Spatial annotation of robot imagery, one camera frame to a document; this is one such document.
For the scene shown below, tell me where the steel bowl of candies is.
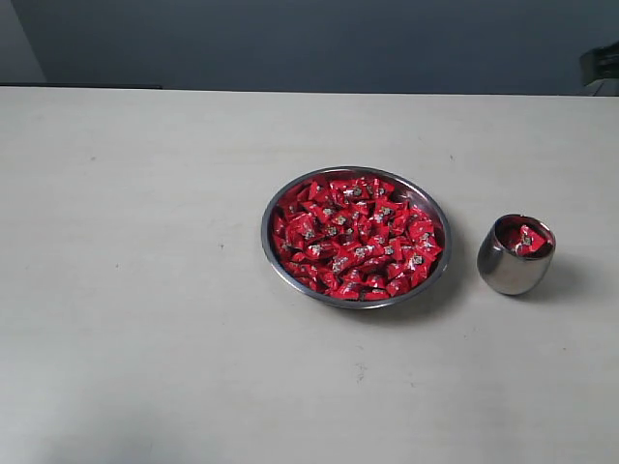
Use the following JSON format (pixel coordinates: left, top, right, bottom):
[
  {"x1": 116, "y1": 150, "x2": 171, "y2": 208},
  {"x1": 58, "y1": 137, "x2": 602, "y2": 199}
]
[{"x1": 260, "y1": 165, "x2": 454, "y2": 310}]

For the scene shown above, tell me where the stainless steel cup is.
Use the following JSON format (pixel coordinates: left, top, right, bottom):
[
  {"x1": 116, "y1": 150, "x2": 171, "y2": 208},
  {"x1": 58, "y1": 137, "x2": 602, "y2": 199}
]
[{"x1": 477, "y1": 214, "x2": 556, "y2": 296}]

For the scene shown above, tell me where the pile of red wrapped candies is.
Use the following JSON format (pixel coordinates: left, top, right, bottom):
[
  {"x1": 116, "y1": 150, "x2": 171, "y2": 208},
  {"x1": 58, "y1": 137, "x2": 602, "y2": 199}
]
[{"x1": 271, "y1": 176, "x2": 444, "y2": 302}]

